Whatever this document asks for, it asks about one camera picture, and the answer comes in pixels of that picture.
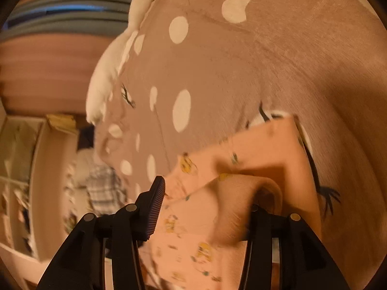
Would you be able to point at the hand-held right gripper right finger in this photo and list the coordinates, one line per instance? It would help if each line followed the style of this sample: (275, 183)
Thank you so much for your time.
(260, 226)

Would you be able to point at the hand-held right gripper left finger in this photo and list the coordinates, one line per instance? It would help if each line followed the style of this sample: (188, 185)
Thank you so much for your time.
(155, 208)

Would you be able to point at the pink cartoon print shirt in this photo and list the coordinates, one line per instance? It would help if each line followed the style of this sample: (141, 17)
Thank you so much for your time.
(260, 145)

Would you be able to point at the plaid cloth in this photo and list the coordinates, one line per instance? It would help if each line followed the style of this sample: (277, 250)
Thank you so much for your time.
(102, 187)

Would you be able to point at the straw tassel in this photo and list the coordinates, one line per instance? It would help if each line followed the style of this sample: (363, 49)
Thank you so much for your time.
(62, 123)

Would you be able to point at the white open shelf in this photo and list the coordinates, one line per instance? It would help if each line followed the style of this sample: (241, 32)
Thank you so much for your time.
(21, 172)

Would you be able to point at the white goose plush toy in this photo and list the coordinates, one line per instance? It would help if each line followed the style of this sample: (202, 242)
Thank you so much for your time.
(105, 72)

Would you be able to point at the pink curtain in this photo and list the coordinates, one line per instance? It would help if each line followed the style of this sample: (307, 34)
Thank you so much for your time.
(54, 72)

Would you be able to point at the brown polka dot blanket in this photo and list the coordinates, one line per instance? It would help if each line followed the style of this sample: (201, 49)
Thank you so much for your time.
(272, 51)

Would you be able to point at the blue curtain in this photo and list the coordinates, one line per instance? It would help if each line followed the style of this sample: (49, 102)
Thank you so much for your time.
(75, 12)

